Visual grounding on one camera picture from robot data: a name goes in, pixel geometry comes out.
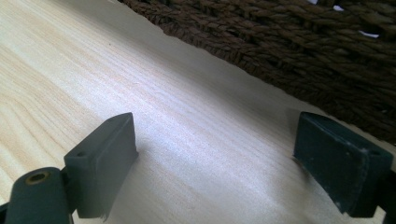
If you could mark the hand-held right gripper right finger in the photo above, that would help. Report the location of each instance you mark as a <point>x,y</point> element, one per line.
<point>336,168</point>

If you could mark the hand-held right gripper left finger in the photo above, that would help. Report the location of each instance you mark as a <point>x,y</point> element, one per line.
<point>99,168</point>

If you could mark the brown woven basket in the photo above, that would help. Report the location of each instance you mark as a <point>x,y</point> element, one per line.
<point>295,49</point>

